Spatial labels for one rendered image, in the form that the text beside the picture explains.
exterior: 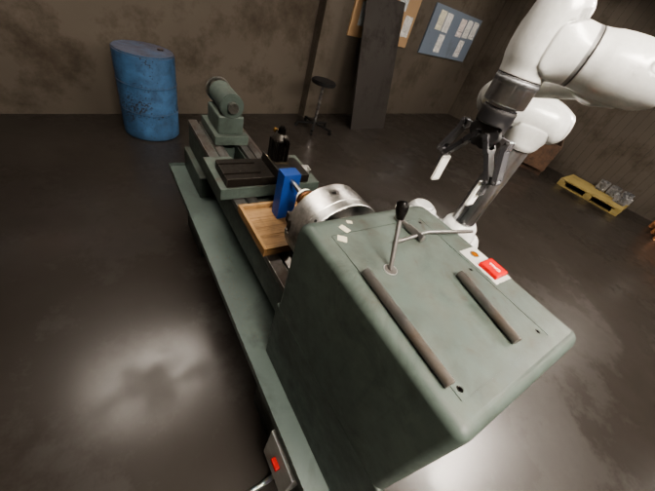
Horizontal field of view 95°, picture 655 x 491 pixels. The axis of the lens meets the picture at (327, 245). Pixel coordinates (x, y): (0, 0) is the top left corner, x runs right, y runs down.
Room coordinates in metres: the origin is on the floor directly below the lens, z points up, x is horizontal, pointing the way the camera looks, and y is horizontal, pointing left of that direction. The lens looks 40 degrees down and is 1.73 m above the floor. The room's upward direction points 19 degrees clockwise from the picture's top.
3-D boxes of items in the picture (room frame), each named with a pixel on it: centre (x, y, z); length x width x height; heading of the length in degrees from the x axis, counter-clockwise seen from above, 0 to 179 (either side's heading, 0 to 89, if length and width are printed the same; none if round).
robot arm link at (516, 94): (0.77, -0.26, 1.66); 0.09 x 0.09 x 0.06
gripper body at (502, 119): (0.77, -0.26, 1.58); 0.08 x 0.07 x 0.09; 44
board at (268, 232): (1.07, 0.20, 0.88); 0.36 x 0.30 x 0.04; 134
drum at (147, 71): (2.97, 2.29, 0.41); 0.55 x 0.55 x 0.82
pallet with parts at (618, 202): (6.11, -4.47, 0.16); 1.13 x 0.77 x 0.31; 52
